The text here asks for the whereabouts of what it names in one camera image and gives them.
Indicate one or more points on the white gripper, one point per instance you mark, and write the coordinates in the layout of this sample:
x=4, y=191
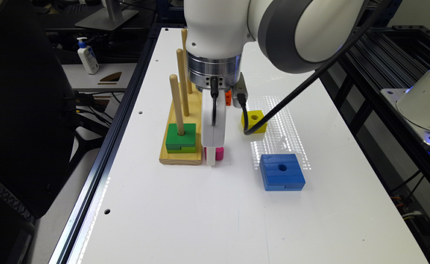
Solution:
x=213, y=124

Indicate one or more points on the pink flower block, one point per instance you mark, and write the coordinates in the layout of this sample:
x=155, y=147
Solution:
x=219, y=153

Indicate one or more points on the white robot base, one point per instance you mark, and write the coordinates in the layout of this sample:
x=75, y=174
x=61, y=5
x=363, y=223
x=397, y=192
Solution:
x=413, y=104

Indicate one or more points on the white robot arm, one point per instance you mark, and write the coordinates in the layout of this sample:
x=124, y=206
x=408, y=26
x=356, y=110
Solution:
x=296, y=36

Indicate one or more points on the light green square block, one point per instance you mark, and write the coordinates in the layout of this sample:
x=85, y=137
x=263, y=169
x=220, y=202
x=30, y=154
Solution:
x=179, y=149

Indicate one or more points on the wooden peg board base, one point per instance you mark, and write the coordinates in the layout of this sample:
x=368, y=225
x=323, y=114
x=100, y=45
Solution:
x=194, y=105

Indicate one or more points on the yellow square block with hole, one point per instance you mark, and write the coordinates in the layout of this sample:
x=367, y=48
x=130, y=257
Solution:
x=253, y=118

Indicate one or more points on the orange perforated cube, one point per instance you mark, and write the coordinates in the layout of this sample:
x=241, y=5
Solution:
x=228, y=98

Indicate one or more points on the blue square block with hole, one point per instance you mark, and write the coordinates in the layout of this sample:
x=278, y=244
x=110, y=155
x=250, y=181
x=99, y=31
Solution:
x=281, y=172

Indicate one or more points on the front wooden peg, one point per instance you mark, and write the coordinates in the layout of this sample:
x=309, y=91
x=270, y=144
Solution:
x=174, y=84

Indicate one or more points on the wooden peg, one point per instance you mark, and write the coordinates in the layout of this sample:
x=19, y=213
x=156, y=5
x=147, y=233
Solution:
x=174, y=84
x=182, y=82
x=184, y=33

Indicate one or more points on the middle wooden peg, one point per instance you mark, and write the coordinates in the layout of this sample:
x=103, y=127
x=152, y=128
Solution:
x=182, y=82

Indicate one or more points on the rear wooden peg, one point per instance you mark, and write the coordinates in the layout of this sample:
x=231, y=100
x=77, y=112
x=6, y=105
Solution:
x=184, y=33

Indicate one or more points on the white pump lotion bottle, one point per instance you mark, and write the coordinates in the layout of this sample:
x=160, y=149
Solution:
x=87, y=56

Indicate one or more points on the grey monitor stand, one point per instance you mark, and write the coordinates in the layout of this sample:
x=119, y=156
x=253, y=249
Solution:
x=108, y=18

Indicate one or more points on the black office chair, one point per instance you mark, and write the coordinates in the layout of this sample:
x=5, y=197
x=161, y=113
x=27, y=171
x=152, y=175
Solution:
x=42, y=136

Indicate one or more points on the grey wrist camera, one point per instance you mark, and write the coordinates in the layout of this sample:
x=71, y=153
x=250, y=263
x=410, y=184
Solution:
x=239, y=93

